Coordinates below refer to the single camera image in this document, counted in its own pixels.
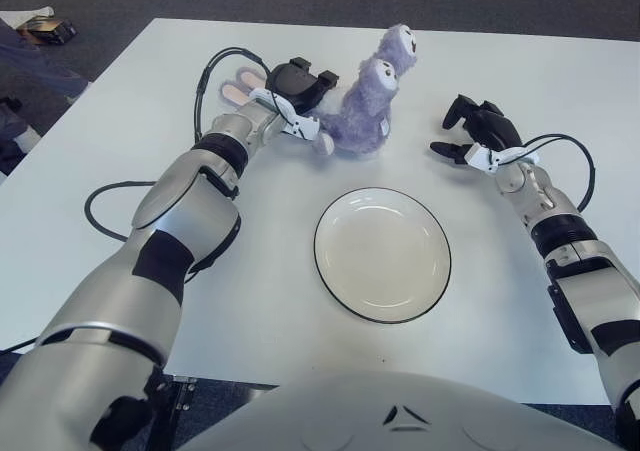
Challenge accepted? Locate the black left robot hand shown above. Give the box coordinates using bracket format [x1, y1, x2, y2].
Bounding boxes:
[247, 56, 342, 140]

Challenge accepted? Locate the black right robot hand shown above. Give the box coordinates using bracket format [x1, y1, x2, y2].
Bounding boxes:
[429, 93, 541, 175]

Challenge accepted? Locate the purple plush bunny doll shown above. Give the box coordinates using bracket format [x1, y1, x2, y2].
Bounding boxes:
[218, 23, 420, 156]

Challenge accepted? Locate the white plate with black rim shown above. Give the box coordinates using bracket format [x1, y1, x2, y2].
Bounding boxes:
[313, 186, 453, 326]

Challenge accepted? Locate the black and brown box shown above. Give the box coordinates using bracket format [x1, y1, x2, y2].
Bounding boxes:
[17, 16, 79, 45]

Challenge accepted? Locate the person in blue trousers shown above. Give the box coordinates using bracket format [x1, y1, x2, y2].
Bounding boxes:
[0, 13, 91, 172]

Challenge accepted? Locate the grey robot torso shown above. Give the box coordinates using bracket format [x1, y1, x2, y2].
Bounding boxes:
[189, 368, 621, 451]

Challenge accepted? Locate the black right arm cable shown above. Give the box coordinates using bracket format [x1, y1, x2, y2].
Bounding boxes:
[519, 133, 596, 215]

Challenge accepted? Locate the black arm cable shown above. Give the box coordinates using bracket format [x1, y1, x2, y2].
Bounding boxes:
[519, 133, 596, 215]
[0, 46, 274, 355]

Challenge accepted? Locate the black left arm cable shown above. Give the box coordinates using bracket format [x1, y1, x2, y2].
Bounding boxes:
[0, 46, 274, 355]

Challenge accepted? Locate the metal table bracket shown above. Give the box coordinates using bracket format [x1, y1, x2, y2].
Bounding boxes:
[169, 373, 199, 412]

